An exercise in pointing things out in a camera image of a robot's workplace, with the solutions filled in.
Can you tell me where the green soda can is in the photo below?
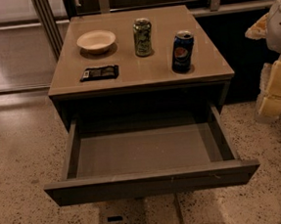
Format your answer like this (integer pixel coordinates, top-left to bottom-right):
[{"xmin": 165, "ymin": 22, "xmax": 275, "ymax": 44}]
[{"xmin": 133, "ymin": 18, "xmax": 152, "ymax": 57}]

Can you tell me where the blue pepsi can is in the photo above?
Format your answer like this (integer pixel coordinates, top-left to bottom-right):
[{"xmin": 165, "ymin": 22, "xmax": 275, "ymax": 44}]
[{"xmin": 171, "ymin": 30, "xmax": 194, "ymax": 73}]

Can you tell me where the black snack bag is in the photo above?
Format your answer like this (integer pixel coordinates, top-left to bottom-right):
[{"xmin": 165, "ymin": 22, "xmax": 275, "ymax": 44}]
[{"xmin": 79, "ymin": 65, "xmax": 119, "ymax": 82}]

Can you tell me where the white bowl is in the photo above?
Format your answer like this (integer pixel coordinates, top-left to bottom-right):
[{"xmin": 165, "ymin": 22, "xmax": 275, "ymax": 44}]
[{"xmin": 76, "ymin": 29, "xmax": 116, "ymax": 54}]

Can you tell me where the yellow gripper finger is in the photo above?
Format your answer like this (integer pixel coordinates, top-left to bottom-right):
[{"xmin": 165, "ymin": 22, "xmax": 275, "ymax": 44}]
[
  {"xmin": 245, "ymin": 14, "xmax": 267, "ymax": 40},
  {"xmin": 257, "ymin": 61, "xmax": 281, "ymax": 118}
]

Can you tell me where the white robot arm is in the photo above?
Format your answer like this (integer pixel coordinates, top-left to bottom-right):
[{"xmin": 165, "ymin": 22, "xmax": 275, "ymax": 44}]
[{"xmin": 245, "ymin": 0, "xmax": 281, "ymax": 123}]

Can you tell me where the brown cabinet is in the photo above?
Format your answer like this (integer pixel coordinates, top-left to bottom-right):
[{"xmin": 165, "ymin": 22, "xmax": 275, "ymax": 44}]
[{"xmin": 48, "ymin": 5, "xmax": 234, "ymax": 127}]

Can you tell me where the open top drawer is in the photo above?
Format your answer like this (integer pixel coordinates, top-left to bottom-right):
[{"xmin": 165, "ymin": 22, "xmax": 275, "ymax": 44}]
[{"xmin": 44, "ymin": 104, "xmax": 259, "ymax": 206}]

